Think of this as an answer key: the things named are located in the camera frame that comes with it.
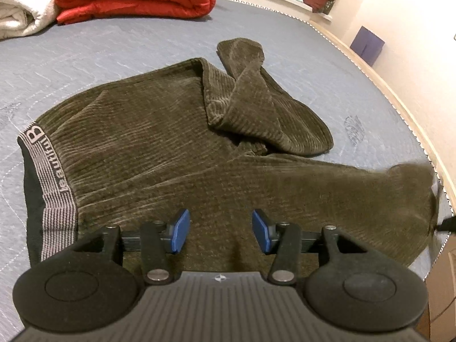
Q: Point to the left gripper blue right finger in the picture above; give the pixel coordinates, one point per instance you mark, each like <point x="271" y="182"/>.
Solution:
<point x="286" y="241"/>

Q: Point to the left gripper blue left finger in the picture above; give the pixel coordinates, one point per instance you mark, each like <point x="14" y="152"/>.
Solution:
<point x="154" y="241"/>

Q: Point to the olive corduroy pants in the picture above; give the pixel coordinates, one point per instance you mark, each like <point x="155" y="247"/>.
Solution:
<point x="219" y="142"/>

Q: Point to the grey quilted mattress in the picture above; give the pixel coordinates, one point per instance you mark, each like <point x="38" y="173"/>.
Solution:
<point x="40" y="71"/>

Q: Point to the white folded blanket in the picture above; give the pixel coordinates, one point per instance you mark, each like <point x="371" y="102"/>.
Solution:
<point x="21" y="18"/>

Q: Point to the purple paper on wall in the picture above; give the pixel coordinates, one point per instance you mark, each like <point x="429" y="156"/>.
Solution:
<point x="367" y="45"/>

